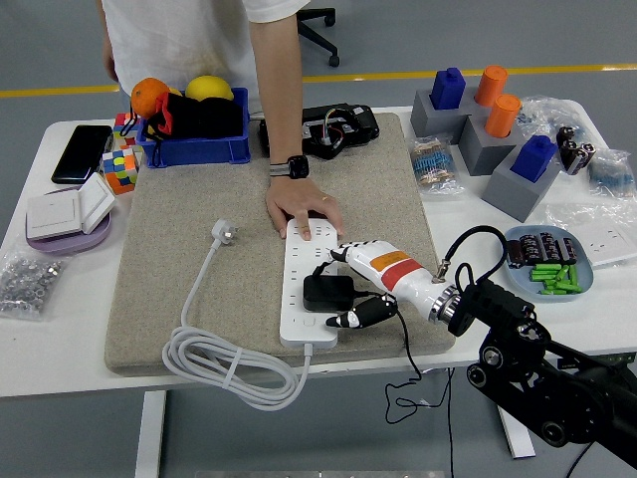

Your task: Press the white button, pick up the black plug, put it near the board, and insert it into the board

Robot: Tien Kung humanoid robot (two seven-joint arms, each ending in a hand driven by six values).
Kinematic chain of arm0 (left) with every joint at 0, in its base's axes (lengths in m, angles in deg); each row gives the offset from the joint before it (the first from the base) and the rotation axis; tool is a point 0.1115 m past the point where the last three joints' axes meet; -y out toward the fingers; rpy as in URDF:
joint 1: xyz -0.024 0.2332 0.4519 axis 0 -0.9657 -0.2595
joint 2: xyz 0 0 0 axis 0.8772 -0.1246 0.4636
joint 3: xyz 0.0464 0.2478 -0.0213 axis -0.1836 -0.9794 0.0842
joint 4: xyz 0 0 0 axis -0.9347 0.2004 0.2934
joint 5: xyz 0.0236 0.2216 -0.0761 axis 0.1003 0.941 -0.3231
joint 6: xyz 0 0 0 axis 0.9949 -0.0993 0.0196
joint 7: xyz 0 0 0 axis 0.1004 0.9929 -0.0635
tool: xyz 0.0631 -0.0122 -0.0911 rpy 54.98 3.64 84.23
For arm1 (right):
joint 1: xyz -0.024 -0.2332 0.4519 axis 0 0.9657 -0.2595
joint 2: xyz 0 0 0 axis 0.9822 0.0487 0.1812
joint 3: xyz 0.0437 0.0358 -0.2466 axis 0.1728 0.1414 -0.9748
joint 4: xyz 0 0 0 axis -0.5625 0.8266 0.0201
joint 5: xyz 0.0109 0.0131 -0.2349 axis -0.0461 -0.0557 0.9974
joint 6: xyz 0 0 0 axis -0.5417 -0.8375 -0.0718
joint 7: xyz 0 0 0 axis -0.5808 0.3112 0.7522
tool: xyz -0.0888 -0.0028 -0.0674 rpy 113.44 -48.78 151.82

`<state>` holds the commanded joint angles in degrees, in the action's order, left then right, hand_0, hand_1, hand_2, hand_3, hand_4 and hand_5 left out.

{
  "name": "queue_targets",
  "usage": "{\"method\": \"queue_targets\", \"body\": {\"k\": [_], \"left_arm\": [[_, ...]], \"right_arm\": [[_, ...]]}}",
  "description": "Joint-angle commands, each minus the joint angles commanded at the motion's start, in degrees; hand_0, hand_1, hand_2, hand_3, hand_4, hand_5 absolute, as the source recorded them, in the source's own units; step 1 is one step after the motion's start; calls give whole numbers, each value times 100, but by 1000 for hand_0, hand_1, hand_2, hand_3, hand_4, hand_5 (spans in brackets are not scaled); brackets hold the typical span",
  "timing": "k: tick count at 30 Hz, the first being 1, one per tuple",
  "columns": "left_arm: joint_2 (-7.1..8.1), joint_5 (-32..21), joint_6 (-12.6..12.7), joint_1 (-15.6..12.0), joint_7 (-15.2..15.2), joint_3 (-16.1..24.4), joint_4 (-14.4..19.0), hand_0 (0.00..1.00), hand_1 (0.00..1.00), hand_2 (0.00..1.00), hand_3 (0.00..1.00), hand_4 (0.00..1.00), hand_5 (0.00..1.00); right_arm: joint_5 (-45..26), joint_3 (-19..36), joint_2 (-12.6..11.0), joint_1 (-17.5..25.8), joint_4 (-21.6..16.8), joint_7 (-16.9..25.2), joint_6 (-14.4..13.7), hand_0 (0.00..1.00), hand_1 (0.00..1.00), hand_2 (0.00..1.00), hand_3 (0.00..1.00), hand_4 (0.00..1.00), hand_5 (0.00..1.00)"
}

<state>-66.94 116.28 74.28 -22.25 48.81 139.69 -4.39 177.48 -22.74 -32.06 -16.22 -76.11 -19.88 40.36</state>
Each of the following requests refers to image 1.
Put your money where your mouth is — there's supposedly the person's left hand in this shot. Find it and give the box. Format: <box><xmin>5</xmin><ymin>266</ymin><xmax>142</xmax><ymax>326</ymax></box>
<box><xmin>265</xmin><ymin>174</ymin><xmax>345</xmax><ymax>242</ymax></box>

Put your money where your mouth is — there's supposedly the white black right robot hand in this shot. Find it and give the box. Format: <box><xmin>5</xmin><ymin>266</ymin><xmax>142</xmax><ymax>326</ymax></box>
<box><xmin>311</xmin><ymin>238</ymin><xmax>451</xmax><ymax>331</ymax></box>

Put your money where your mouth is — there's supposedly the person's right hand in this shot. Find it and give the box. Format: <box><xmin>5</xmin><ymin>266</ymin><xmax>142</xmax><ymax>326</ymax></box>
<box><xmin>103</xmin><ymin>44</ymin><xmax>120</xmax><ymax>84</ymax></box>

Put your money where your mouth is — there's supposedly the thin black plug cord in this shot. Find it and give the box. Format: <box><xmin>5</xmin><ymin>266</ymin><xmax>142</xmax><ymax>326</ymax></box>
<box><xmin>352</xmin><ymin>290</ymin><xmax>457</xmax><ymax>478</ymax></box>

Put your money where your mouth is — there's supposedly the black plug adapter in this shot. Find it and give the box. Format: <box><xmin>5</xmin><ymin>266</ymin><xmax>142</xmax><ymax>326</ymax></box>
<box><xmin>302</xmin><ymin>273</ymin><xmax>356</xmax><ymax>314</ymax></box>

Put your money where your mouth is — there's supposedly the white power strip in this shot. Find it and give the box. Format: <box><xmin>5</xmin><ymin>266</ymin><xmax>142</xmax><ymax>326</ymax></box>
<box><xmin>279</xmin><ymin>216</ymin><xmax>340</xmax><ymax>349</ymax></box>

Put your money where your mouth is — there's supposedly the black wrist watch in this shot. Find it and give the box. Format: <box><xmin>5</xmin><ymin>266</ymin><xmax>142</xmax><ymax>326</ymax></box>
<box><xmin>269</xmin><ymin>154</ymin><xmax>310</xmax><ymax>179</ymax></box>

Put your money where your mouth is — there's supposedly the orange fruit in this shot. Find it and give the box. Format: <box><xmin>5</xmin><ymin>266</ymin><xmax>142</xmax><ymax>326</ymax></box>
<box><xmin>130</xmin><ymin>77</ymin><xmax>173</xmax><ymax>120</ymax></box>

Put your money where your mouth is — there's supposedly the colourful puzzle cube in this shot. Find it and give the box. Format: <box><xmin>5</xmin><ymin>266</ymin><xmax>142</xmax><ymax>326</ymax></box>
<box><xmin>112</xmin><ymin>112</ymin><xmax>145</xmax><ymax>150</ymax></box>
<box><xmin>102</xmin><ymin>147</ymin><xmax>140</xmax><ymax>195</ymax></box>

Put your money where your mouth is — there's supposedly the person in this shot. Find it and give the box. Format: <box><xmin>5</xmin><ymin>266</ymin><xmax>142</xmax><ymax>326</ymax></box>
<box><xmin>102</xmin><ymin>0</ymin><xmax>313</xmax><ymax>114</ymax></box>

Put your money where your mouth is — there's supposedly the black smartphone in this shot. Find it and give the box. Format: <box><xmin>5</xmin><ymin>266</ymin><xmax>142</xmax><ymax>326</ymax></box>
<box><xmin>51</xmin><ymin>123</ymin><xmax>114</xmax><ymax>185</ymax></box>

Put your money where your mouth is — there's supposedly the open black electronic housing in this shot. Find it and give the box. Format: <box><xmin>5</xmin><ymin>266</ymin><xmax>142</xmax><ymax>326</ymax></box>
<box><xmin>258</xmin><ymin>103</ymin><xmax>382</xmax><ymax>160</ymax></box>

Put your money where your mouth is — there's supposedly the yellow lemon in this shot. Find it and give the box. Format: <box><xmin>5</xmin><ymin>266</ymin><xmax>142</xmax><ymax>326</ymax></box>
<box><xmin>184</xmin><ymin>74</ymin><xmax>235</xmax><ymax>104</ymax></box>

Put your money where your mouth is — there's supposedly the grey-brown felt mat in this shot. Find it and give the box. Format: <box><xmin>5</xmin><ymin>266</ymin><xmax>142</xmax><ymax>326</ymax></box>
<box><xmin>104</xmin><ymin>112</ymin><xmax>458</xmax><ymax>377</ymax></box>

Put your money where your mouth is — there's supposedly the bag of striped resistors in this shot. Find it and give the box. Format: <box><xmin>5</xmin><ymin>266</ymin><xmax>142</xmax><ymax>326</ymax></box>
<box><xmin>408</xmin><ymin>134</ymin><xmax>467</xmax><ymax>196</ymax></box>

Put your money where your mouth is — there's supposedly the blue plastic bin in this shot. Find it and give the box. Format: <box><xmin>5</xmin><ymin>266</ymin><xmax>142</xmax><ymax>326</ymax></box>
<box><xmin>136</xmin><ymin>87</ymin><xmax>253</xmax><ymax>168</ymax></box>

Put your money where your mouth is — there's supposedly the black capacitor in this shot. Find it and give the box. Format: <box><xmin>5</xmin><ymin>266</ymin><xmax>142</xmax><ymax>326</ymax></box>
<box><xmin>539</xmin><ymin>233</ymin><xmax>562</xmax><ymax>263</ymax></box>
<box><xmin>557</xmin><ymin>237</ymin><xmax>579</xmax><ymax>265</ymax></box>
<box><xmin>520</xmin><ymin>234</ymin><xmax>544</xmax><ymax>264</ymax></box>
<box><xmin>506</xmin><ymin>239</ymin><xmax>529</xmax><ymax>270</ymax></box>

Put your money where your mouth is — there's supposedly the light blue plate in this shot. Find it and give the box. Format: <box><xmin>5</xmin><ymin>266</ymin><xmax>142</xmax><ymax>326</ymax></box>
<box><xmin>501</xmin><ymin>224</ymin><xmax>596</xmax><ymax>299</ymax></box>

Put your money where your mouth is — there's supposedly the grey holder block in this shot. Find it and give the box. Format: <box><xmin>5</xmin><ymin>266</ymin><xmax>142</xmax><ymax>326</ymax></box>
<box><xmin>410</xmin><ymin>85</ymin><xmax>492</xmax><ymax>140</ymax></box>
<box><xmin>481</xmin><ymin>143</ymin><xmax>563</xmax><ymax>224</ymax></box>
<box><xmin>457</xmin><ymin>113</ymin><xmax>527</xmax><ymax>177</ymax></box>

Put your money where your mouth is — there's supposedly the black office chair base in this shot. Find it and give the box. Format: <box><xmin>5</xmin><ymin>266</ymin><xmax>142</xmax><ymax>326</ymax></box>
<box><xmin>297</xmin><ymin>7</ymin><xmax>342</xmax><ymax>69</ymax></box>

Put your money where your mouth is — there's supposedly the clear plastic bag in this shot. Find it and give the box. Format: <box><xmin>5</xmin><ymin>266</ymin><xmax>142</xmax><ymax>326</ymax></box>
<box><xmin>544</xmin><ymin>201</ymin><xmax>637</xmax><ymax>270</ymax></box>

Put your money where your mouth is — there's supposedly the blue square peg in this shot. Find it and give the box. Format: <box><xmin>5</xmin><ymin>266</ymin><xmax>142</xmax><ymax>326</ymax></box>
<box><xmin>511</xmin><ymin>134</ymin><xmax>559</xmax><ymax>184</ymax></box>
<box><xmin>430</xmin><ymin>67</ymin><xmax>468</xmax><ymax>111</ymax></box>

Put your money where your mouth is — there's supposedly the purple plate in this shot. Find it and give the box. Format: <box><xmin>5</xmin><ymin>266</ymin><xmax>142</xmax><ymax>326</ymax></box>
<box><xmin>25</xmin><ymin>186</ymin><xmax>114</xmax><ymax>256</ymax></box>

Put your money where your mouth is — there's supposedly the orange cylinder peg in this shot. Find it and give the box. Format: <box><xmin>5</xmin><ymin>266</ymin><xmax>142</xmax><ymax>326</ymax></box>
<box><xmin>485</xmin><ymin>93</ymin><xmax>524</xmax><ymax>139</ymax></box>
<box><xmin>475</xmin><ymin>64</ymin><xmax>510</xmax><ymax>108</ymax></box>

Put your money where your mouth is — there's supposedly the bag of black capacitors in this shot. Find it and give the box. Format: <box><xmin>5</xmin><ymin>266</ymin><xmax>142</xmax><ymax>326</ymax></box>
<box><xmin>554</xmin><ymin>124</ymin><xmax>598</xmax><ymax>176</ymax></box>

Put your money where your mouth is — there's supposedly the white table leg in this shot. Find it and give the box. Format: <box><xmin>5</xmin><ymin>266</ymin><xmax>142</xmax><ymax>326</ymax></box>
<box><xmin>497</xmin><ymin>407</ymin><xmax>537</xmax><ymax>459</ymax></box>
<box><xmin>133</xmin><ymin>389</ymin><xmax>169</xmax><ymax>478</ymax></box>

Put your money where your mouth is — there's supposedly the clear bag of small parts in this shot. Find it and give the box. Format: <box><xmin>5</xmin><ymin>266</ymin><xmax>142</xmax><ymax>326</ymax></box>
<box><xmin>515</xmin><ymin>95</ymin><xmax>588</xmax><ymax>145</ymax></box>

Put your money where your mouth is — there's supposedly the bag of metal nuts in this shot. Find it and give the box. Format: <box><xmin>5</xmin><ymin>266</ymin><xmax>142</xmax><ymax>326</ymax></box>
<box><xmin>0</xmin><ymin>248</ymin><xmax>69</xmax><ymax>321</ymax></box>

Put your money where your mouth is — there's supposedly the bag of blue resistors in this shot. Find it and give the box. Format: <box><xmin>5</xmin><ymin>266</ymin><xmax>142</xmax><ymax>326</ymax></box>
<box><xmin>586</xmin><ymin>147</ymin><xmax>637</xmax><ymax>200</ymax></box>

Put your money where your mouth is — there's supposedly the black table control panel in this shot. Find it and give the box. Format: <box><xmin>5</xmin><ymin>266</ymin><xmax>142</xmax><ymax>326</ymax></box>
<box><xmin>556</xmin><ymin>350</ymin><xmax>637</xmax><ymax>372</ymax></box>

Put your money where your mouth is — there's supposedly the white power cord with plug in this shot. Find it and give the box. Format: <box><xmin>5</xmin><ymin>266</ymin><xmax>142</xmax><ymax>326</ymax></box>
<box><xmin>162</xmin><ymin>217</ymin><xmax>316</xmax><ymax>412</ymax></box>

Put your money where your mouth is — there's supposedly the black drawstring pouch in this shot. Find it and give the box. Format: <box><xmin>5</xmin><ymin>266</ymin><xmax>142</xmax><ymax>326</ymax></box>
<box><xmin>143</xmin><ymin>92</ymin><xmax>246</xmax><ymax>168</ymax></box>

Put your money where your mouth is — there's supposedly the white wall switch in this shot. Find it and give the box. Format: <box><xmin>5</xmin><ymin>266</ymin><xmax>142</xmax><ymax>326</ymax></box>
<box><xmin>27</xmin><ymin>188</ymin><xmax>84</xmax><ymax>241</ymax></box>
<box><xmin>78</xmin><ymin>172</ymin><xmax>118</xmax><ymax>235</ymax></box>

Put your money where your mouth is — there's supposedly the white wall socket panel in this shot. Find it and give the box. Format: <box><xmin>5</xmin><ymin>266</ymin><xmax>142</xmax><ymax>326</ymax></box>
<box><xmin>571</xmin><ymin>221</ymin><xmax>637</xmax><ymax>268</ymax></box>

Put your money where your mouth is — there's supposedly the black floor cable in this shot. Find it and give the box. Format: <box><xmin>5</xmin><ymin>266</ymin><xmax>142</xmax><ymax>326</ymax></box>
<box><xmin>564</xmin><ymin>440</ymin><xmax>598</xmax><ymax>478</ymax></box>

